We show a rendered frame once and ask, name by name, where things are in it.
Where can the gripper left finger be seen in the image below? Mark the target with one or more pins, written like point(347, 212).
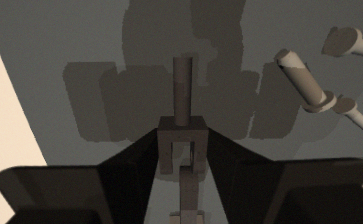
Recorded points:
point(118, 188)

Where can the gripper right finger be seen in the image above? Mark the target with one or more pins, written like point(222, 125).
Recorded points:
point(252, 187)

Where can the beige block with dark holes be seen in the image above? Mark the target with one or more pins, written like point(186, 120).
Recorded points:
point(176, 219)

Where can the tan headed pin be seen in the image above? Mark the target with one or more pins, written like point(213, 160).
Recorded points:
point(348, 107)

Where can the beige headed pin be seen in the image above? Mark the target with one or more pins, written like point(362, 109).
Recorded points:
point(343, 42)
point(315, 99)

